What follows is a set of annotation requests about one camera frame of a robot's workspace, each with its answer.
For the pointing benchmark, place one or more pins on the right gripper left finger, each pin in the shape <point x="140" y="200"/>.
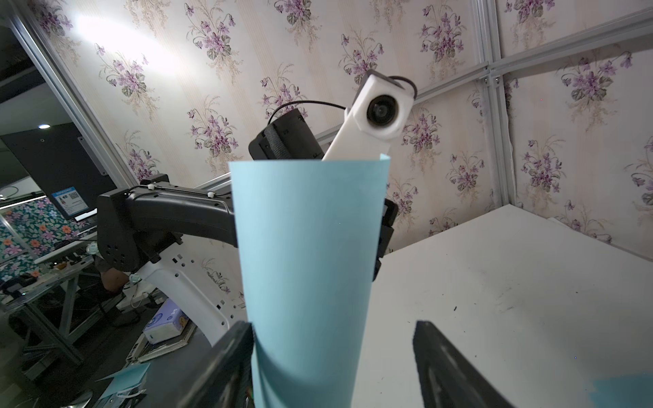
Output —
<point x="224" y="379"/>

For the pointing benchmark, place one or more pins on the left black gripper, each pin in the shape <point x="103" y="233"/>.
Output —
<point x="389" y="216"/>

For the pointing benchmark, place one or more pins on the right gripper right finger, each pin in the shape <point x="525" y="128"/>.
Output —
<point x="446" y="377"/>

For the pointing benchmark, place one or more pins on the light blue front paper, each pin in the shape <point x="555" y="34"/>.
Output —
<point x="308" y="235"/>

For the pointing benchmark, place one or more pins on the light blue paper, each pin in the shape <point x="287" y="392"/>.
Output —
<point x="308" y="235"/>
<point x="631" y="391"/>

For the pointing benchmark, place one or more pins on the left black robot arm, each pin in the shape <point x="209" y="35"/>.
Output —
<point x="140" y="229"/>

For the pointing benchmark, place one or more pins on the white purple box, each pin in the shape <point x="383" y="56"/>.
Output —
<point x="168" y="322"/>

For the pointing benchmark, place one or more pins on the floral cloth desk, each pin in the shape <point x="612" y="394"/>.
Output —
<point x="38" y="242"/>

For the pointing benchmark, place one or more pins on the black computer monitor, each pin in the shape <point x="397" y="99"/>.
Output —
<point x="63" y="166"/>

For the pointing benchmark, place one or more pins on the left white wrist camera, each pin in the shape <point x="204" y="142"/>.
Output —
<point x="377" y="116"/>

